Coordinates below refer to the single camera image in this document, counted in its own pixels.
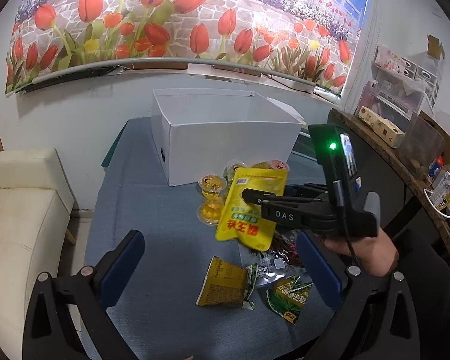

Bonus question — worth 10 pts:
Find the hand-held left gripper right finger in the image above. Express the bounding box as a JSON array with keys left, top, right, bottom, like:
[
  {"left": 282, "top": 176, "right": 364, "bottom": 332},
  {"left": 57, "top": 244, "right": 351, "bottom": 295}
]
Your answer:
[{"left": 296, "top": 230, "right": 422, "bottom": 360}]

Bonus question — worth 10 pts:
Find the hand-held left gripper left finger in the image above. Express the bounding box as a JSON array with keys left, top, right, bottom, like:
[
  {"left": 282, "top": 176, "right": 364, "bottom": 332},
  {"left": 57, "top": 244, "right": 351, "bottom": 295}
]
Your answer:
[{"left": 22, "top": 229, "right": 146, "bottom": 360}]

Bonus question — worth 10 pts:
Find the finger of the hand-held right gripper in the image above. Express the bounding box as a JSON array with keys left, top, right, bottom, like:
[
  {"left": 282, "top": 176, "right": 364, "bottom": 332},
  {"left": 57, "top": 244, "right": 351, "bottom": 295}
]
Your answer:
[
  {"left": 242, "top": 188, "right": 286, "bottom": 208},
  {"left": 285, "top": 184, "right": 328, "bottom": 200}
]

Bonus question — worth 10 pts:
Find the large yellow snack pouch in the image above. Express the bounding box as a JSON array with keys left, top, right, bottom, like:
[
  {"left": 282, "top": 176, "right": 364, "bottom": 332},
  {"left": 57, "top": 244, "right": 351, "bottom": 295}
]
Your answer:
[{"left": 214, "top": 167, "right": 289, "bottom": 252}]

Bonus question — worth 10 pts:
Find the clear jelly cup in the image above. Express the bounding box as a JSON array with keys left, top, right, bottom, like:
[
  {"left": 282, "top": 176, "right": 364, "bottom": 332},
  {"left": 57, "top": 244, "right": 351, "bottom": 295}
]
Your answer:
[{"left": 226, "top": 160, "right": 247, "bottom": 181}]

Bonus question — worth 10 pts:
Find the green yellow snack packet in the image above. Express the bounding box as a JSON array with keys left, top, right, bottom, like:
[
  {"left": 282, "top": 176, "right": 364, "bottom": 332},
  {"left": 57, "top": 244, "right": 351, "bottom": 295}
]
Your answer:
[
  {"left": 266, "top": 275, "right": 314, "bottom": 325},
  {"left": 196, "top": 256, "right": 259, "bottom": 310}
]

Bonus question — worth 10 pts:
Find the orange yellow jelly cup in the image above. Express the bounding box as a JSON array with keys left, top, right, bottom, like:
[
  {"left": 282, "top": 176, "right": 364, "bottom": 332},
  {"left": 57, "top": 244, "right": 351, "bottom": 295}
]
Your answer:
[{"left": 197, "top": 195, "right": 226, "bottom": 226}]

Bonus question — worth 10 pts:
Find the white cardboard box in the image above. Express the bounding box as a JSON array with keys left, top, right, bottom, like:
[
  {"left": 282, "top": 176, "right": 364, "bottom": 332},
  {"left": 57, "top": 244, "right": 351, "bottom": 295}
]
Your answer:
[{"left": 151, "top": 88, "right": 304, "bottom": 187}]

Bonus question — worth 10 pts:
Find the person's right hand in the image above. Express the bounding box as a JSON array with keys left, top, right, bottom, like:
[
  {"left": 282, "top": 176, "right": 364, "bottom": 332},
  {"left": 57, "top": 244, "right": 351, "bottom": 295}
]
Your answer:
[{"left": 324, "top": 229, "right": 399, "bottom": 277}]

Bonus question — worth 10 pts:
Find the clear dark snack packet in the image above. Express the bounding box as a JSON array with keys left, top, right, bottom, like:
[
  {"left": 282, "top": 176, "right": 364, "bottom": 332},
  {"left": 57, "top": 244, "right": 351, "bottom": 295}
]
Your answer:
[{"left": 253, "top": 232, "right": 304, "bottom": 282}]

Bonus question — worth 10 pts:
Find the wooden counter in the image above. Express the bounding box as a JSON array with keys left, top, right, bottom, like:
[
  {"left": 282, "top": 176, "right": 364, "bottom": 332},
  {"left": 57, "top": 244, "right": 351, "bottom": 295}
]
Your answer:
[{"left": 328, "top": 108, "right": 450, "bottom": 282}]

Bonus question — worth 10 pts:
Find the clear plastic container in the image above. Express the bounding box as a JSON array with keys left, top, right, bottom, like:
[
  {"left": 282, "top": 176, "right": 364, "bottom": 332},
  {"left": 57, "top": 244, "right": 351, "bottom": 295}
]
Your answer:
[{"left": 399, "top": 112, "right": 446, "bottom": 181}]

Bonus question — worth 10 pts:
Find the clear acrylic case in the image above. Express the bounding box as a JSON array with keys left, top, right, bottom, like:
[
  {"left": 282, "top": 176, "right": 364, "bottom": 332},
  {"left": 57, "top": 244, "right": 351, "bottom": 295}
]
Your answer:
[{"left": 362, "top": 80, "right": 424, "bottom": 121}]

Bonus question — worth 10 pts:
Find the small printed carton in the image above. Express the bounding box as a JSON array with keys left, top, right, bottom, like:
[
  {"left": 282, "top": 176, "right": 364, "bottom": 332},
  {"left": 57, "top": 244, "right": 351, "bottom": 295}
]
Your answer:
[{"left": 429, "top": 155, "right": 450, "bottom": 211}]

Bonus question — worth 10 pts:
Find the cream sofa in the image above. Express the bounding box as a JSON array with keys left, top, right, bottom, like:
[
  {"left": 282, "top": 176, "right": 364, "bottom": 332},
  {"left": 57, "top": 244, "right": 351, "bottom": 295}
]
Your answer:
[{"left": 0, "top": 147, "right": 76, "bottom": 346}]

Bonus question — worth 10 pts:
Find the pink floral box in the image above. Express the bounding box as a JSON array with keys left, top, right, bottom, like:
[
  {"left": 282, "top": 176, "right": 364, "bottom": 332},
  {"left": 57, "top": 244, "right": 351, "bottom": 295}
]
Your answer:
[{"left": 373, "top": 45, "right": 406, "bottom": 76}]

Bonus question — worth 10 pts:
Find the white drawer unit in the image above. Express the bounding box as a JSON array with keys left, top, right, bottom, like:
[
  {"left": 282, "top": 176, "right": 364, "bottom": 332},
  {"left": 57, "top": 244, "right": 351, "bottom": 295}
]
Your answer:
[{"left": 405, "top": 58, "right": 445, "bottom": 109}]

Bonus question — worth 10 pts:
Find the grey poster rod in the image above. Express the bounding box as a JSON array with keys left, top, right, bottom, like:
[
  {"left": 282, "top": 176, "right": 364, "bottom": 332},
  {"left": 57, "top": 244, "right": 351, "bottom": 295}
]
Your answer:
[{"left": 13, "top": 58, "right": 342, "bottom": 98}]

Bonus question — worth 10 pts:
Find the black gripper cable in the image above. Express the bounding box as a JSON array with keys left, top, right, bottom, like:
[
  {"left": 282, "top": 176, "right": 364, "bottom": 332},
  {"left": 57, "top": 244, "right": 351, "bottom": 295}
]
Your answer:
[{"left": 332, "top": 180, "right": 361, "bottom": 271}]

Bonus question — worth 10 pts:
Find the cardboard piece on wall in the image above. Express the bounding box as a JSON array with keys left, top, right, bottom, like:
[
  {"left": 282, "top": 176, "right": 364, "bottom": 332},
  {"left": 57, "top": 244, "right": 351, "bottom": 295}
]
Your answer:
[{"left": 427, "top": 34, "right": 445, "bottom": 60}]

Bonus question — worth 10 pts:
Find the tulip wall poster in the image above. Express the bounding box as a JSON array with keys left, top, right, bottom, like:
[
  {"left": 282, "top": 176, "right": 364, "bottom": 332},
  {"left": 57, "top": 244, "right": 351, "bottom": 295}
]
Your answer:
[{"left": 4, "top": 0, "right": 372, "bottom": 98}]

